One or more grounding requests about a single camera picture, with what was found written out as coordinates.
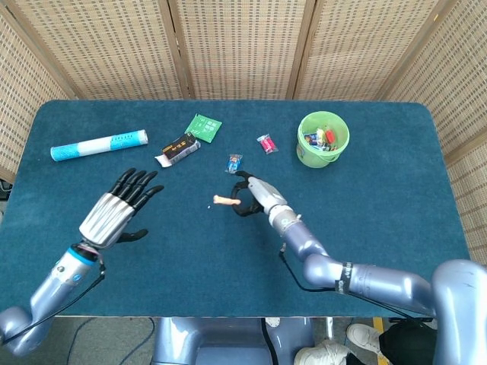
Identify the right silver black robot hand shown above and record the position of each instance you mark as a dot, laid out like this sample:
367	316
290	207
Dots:
266	194

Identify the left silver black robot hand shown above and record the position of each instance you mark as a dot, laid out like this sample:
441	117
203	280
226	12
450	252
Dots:
104	218

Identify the small orange snack stick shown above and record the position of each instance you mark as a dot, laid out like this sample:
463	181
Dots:
224	200

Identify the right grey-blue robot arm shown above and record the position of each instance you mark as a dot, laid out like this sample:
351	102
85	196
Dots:
380	283

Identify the blue wrapped candy packet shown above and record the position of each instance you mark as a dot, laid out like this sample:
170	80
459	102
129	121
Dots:
234	163

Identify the red wrapped candy packet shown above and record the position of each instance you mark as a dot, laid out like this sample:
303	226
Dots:
267	144

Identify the light green plastic bucket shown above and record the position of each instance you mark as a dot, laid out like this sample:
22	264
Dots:
309	156

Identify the small blue candy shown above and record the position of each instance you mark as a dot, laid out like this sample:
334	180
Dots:
310	138

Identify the blue and white paper roll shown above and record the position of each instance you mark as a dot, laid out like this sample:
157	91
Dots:
95	146

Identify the blue felt table cover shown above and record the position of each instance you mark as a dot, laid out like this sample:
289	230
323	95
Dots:
228	266

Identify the small red candy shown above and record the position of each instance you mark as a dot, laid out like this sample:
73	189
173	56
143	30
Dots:
330	135

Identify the green foil packet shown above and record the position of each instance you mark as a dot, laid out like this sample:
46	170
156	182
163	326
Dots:
203	127

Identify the grey-blue robot torso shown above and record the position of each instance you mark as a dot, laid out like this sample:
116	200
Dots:
213	342

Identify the white sneaker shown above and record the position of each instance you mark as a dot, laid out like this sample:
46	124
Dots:
363	334
319	353

